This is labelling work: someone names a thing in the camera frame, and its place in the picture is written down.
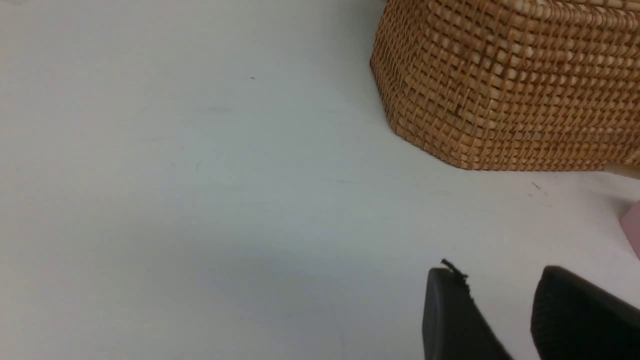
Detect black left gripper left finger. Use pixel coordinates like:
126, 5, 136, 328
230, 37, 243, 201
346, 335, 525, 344
422, 259, 512, 360

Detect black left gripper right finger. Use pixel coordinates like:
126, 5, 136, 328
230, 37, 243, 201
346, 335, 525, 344
530, 265, 640, 360

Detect pink foam cube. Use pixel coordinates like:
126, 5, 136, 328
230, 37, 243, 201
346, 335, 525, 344
619, 201, 640, 260

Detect woven rattan basket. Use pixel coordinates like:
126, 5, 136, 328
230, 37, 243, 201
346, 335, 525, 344
370, 0, 640, 172

